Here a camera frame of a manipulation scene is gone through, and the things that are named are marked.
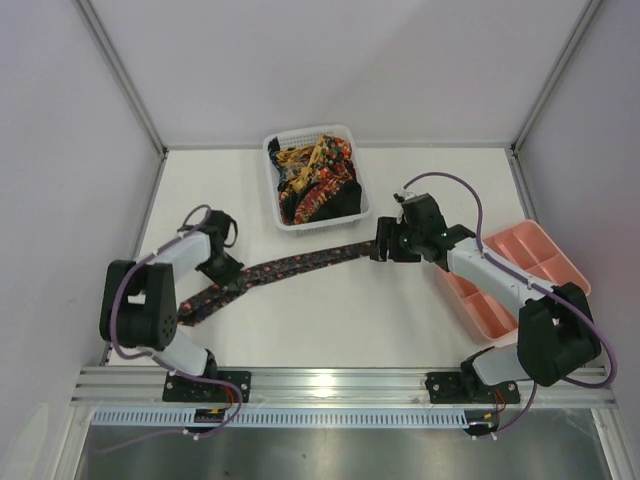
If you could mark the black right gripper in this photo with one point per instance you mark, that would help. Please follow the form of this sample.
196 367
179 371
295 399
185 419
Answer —
386 240

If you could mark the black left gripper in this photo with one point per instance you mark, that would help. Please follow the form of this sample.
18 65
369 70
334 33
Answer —
221 267

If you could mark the dark floral paisley tie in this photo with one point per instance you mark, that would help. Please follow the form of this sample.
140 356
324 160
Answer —
202 305

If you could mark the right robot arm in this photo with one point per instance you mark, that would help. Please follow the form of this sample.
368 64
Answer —
555 331

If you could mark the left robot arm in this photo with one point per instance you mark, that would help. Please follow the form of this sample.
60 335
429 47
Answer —
140 314

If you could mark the black tie in basket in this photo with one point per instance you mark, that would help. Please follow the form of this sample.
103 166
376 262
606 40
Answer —
345 202

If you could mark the red multicolour patterned tie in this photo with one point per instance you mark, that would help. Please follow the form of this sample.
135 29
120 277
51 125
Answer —
335 168

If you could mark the yellow patterned tie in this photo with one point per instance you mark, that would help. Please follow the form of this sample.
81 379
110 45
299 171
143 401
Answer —
295 166

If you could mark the white perforated plastic basket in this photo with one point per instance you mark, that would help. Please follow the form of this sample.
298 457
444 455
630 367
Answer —
304 137

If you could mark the pink divided organiser tray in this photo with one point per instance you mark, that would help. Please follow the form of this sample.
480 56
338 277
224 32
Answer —
491 321

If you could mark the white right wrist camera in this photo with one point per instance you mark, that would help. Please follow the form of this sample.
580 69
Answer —
400 196

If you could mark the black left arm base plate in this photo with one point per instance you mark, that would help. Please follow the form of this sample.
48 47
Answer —
210 387

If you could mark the white slotted cable duct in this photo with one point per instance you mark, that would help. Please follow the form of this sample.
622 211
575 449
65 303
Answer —
281 418

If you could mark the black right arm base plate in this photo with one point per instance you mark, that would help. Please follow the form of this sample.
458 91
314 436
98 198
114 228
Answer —
456 387

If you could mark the right aluminium frame post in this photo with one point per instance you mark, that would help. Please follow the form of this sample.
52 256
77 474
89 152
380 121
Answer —
576 36

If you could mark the aluminium frame post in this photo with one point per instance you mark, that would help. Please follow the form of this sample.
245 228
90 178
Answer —
576 36
107 49

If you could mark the aluminium front rail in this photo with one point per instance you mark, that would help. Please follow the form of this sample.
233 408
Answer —
264 387

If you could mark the left aluminium frame post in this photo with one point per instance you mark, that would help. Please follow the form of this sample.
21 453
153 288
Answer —
107 49

